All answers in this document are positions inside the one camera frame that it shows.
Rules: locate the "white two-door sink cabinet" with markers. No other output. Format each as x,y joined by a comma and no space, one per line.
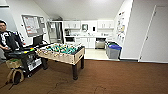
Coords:
87,42

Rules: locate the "black lid waste bin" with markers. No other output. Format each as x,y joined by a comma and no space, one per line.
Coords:
106,45

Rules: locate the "foosball table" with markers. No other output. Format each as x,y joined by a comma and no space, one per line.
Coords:
61,53

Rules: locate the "blue lid waste bin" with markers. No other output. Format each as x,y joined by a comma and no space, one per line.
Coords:
114,52

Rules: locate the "tan wicker basket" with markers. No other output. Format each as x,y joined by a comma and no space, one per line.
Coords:
13,63

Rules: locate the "white room door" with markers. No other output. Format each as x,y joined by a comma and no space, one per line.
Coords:
156,36

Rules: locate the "brown floor bag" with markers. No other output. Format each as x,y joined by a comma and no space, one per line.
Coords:
15,76

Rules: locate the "person in black shirt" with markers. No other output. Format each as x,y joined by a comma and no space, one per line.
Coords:
8,40

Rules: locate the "white wall cabinet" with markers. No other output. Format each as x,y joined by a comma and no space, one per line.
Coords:
72,24
106,24

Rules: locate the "wall notice poster board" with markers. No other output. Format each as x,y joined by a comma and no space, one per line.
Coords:
121,26

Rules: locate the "wall whiteboard with papers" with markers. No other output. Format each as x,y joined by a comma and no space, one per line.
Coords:
32,25

